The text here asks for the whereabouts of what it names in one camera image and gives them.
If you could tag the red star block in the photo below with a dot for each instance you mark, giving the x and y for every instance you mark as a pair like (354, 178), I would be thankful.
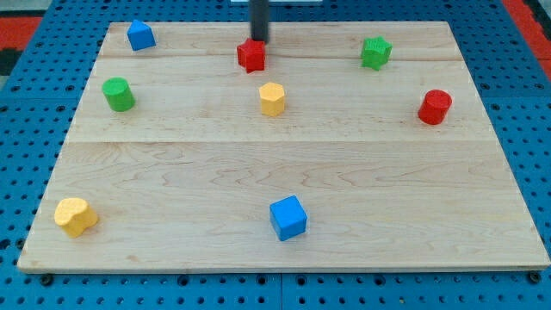
(251, 55)

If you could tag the light wooden board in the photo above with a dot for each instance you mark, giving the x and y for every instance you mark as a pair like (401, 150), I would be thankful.
(182, 182)

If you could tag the green star block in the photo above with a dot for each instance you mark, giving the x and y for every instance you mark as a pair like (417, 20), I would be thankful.
(375, 52)

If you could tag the yellow hexagon block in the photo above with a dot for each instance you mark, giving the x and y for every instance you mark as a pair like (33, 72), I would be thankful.
(272, 98)

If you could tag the blue cube block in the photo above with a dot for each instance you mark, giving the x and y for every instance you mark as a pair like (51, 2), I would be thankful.
(288, 218)

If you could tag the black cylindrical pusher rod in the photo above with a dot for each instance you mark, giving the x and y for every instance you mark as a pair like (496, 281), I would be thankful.
(259, 20)

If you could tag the green cylinder block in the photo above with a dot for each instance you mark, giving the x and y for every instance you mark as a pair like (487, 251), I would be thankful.
(118, 94)

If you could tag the red cylinder block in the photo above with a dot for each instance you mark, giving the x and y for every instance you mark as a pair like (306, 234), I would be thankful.
(435, 107)

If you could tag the blue pentagon block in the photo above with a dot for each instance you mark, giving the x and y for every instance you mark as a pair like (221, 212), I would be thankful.
(140, 36)

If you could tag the yellow heart block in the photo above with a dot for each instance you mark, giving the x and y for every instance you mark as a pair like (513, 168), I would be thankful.
(74, 215)

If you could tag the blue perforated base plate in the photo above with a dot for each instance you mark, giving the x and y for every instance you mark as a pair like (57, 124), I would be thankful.
(41, 96)

